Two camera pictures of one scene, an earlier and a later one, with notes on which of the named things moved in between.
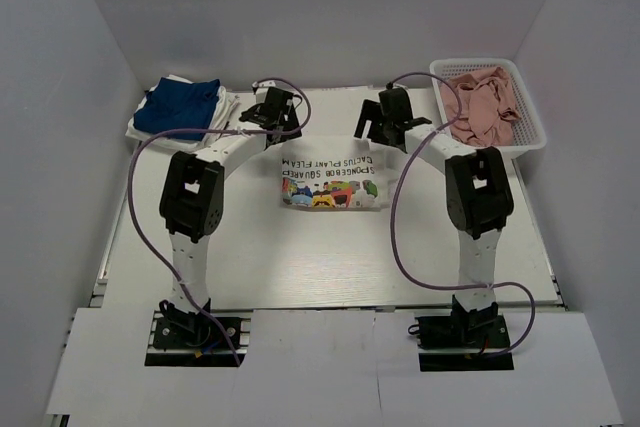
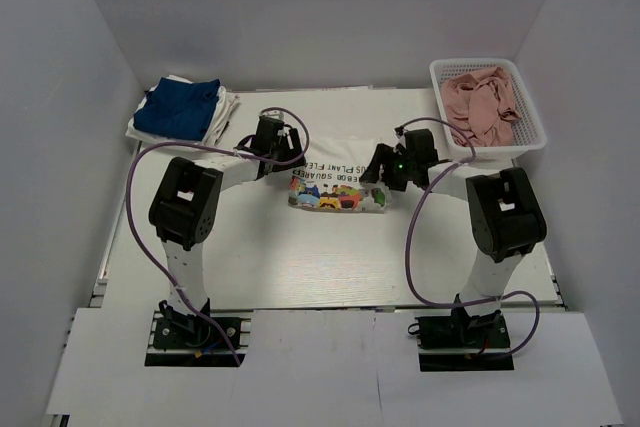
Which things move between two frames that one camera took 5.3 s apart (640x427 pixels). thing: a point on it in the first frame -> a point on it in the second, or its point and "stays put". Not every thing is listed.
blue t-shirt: [177, 105] stays put
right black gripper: [370, 111] -> [385, 154]
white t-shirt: [328, 173] stays put
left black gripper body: [292, 118] -> [283, 150]
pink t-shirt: [489, 108] stays put
